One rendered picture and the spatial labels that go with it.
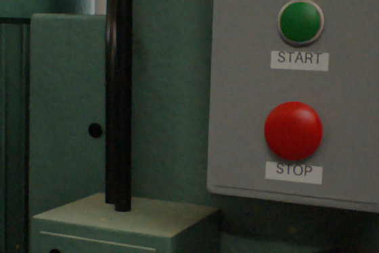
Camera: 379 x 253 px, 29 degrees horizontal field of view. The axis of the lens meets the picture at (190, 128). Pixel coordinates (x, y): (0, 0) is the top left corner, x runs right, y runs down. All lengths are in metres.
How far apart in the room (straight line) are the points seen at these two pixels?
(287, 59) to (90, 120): 0.21
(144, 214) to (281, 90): 0.12
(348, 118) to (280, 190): 0.05
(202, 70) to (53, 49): 0.14
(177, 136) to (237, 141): 0.09
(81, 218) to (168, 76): 0.11
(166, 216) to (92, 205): 0.05
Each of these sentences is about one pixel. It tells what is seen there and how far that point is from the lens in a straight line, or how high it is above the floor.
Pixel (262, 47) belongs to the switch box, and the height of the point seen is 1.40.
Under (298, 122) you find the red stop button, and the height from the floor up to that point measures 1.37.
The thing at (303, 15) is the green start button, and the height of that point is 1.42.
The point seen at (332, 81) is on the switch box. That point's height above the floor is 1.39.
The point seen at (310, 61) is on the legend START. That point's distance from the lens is 0.38.
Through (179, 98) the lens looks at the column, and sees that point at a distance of 0.47.
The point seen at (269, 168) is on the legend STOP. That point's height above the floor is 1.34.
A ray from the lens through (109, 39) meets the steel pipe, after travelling 0.47.
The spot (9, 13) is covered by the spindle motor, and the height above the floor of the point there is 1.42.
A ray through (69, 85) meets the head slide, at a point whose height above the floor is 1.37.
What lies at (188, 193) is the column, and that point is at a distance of 0.48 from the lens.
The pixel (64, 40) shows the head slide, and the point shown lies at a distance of 0.56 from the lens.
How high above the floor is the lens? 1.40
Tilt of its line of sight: 7 degrees down
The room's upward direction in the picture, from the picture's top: 2 degrees clockwise
